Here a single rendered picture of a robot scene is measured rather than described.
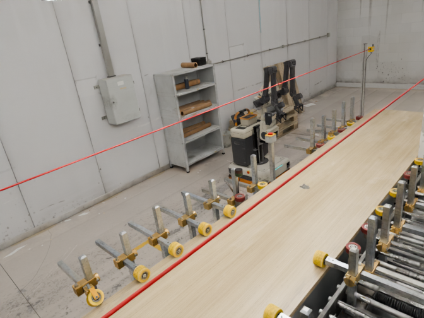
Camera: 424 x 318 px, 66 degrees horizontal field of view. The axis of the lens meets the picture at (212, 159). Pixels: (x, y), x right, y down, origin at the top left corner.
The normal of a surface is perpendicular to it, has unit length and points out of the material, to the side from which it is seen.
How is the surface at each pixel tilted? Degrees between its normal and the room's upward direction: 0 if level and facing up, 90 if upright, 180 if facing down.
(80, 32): 90
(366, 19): 90
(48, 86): 90
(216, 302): 0
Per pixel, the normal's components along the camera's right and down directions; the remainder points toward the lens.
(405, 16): -0.68, 0.36
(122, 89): 0.72, 0.18
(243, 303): -0.12, -0.92
